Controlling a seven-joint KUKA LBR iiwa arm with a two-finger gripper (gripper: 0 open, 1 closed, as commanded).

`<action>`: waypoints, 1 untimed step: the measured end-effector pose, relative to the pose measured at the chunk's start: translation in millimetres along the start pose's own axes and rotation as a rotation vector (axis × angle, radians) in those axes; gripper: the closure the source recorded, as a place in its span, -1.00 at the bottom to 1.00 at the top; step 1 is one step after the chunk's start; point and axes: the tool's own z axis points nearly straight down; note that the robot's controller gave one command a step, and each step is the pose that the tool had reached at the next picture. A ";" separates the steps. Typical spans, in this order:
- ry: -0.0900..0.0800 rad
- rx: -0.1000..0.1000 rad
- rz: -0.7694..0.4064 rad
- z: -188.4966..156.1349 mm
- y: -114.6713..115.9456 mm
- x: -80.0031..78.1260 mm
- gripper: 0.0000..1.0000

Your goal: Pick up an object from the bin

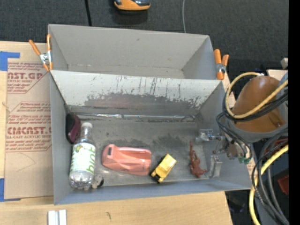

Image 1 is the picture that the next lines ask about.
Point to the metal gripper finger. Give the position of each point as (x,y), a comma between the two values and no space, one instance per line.
(207,135)
(215,166)

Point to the pink plastic toy car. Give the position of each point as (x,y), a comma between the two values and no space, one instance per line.
(127,159)

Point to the grey metal bin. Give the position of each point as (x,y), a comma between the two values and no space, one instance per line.
(140,135)

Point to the clear plastic bottle green label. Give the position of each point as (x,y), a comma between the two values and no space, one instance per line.
(83,158)

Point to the yellow toy truck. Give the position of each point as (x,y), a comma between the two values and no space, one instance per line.
(165,167)

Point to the small beige and black toy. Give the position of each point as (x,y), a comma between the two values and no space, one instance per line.
(97,182)

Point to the dark maroon computer mouse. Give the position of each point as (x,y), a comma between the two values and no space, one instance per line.
(72,128)

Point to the red-brown toy figure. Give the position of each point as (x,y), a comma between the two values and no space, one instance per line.
(195,165)

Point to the brown cardboard board red print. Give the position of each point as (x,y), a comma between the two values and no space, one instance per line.
(28,149)

